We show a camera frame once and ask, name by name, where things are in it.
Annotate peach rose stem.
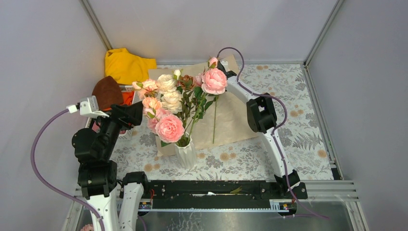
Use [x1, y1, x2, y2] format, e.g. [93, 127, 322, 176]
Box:
[132, 79, 163, 115]

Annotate small pink rose stem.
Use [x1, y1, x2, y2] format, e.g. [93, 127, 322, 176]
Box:
[212, 96, 219, 144]

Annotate brown cloth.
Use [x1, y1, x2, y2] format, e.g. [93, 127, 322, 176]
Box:
[92, 76, 124, 110]

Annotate white ribbed vase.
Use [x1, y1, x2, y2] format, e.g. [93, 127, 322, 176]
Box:
[175, 135, 197, 169]

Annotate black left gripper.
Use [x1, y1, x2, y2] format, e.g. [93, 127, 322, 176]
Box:
[91, 99, 144, 159]

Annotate white plastic basket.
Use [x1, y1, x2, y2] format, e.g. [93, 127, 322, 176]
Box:
[85, 85, 140, 141]

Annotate cream white rose stem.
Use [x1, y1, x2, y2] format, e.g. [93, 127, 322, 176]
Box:
[157, 69, 189, 128]

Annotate orange cloth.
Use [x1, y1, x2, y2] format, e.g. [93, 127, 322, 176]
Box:
[121, 91, 134, 106]

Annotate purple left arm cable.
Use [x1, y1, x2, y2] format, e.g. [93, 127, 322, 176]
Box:
[30, 109, 106, 231]

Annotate dusty brown rose stem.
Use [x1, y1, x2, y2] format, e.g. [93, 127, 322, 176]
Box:
[176, 75, 199, 147]

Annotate beige kraft wrapping paper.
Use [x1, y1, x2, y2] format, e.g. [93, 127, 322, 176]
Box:
[148, 55, 257, 156]

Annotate large pink peony stem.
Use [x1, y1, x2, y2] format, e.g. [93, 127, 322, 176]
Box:
[143, 108, 191, 147]

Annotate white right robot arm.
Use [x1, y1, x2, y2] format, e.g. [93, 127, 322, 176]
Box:
[217, 61, 306, 200]

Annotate yellow cloth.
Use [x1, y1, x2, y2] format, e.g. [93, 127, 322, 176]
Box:
[104, 48, 157, 85]

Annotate floral patterned table mat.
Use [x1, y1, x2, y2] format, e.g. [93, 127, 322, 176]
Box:
[112, 64, 334, 180]

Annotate pink double rose stem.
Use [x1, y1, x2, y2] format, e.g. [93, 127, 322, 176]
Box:
[188, 57, 228, 138]

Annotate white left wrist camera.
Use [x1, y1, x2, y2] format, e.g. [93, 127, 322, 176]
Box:
[66, 95, 109, 119]

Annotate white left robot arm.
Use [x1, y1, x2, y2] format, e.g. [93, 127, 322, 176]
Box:
[72, 102, 149, 231]

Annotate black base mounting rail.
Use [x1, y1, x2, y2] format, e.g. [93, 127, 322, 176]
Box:
[137, 180, 308, 212]

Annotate pink artificial flowers at bottom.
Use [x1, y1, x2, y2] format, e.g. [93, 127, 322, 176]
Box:
[80, 224, 94, 231]

